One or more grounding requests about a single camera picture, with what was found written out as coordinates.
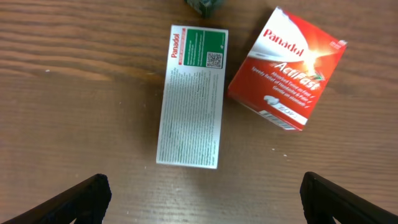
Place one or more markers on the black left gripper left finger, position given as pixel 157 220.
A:
pixel 84 203

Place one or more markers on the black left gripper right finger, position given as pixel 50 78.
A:
pixel 325 202

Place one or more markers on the red Panadol box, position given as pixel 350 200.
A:
pixel 286 70

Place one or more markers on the white and green box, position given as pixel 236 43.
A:
pixel 192 102

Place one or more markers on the dark green square box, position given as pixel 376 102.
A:
pixel 205 8

